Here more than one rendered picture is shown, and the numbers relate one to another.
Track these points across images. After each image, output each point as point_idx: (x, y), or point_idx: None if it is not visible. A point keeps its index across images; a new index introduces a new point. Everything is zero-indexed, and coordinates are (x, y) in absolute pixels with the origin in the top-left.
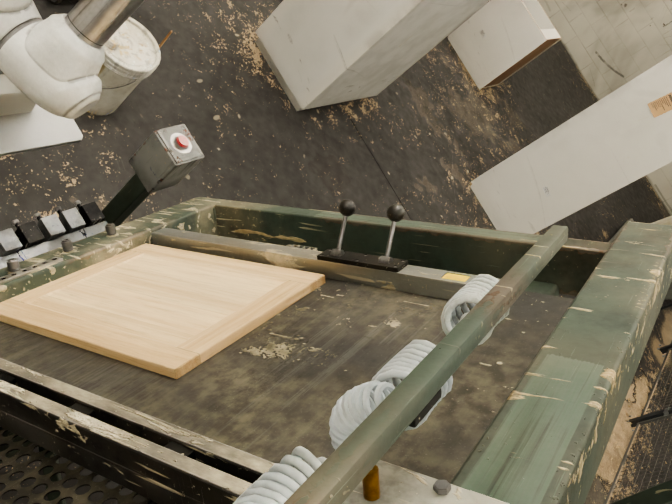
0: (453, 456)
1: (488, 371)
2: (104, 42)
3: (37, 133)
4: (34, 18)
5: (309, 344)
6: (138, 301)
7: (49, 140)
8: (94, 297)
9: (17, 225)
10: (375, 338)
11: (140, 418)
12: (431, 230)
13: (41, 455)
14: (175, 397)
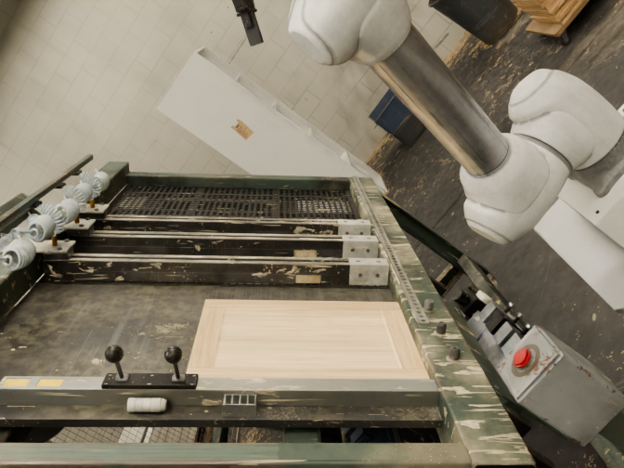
0: (37, 306)
1: (20, 343)
2: (468, 171)
3: (603, 271)
4: (520, 134)
5: (148, 335)
6: (305, 328)
7: (598, 284)
8: (344, 324)
9: (515, 317)
10: (104, 348)
11: (169, 260)
12: (94, 443)
13: None
14: (194, 299)
